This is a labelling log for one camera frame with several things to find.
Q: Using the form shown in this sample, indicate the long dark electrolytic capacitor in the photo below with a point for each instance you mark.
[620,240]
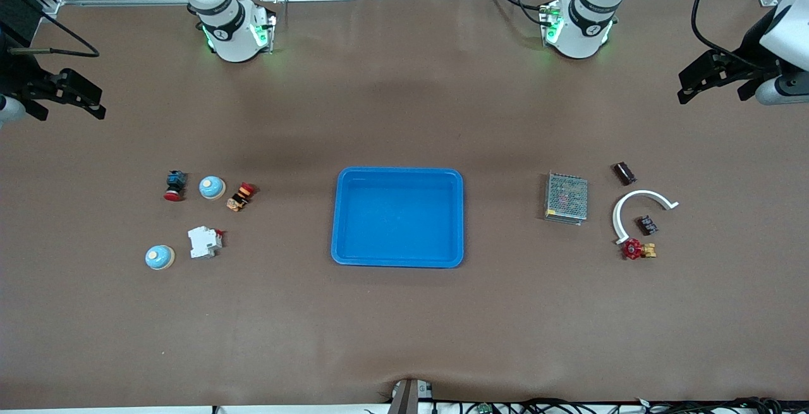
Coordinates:
[624,173]

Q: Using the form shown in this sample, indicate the red push button blue body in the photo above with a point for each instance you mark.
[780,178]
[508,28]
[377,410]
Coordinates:
[175,183]

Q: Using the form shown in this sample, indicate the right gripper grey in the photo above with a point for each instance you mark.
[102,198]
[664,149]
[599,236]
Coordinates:
[19,74]

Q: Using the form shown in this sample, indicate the short dark electrolytic capacitor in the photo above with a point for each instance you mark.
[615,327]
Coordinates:
[647,225]

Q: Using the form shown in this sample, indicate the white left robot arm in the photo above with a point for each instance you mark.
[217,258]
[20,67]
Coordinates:
[578,38]

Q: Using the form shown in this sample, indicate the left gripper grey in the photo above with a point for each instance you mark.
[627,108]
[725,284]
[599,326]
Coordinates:
[748,54]

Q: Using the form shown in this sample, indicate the blue dome bell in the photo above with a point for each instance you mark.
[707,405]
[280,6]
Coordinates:
[159,257]
[212,188]

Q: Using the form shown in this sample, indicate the white circuit breaker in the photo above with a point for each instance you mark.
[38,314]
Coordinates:
[203,242]

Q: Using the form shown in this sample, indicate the brass valve red handwheel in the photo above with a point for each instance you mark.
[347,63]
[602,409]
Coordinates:
[631,249]

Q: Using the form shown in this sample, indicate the red emergency button orange body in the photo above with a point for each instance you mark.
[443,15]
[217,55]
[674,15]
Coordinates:
[240,198]

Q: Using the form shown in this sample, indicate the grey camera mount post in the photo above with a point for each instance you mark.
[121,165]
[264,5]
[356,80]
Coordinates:
[407,398]

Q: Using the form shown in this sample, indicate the blue plastic tray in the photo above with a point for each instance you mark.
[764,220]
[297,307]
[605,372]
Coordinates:
[398,218]

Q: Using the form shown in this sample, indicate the white curved plastic bracket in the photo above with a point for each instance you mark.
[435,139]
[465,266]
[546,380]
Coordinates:
[616,218]

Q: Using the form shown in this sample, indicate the metal mesh power supply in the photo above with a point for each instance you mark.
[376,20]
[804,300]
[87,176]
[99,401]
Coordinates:
[566,199]

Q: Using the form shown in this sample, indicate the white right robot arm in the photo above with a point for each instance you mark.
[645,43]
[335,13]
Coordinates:
[234,38]

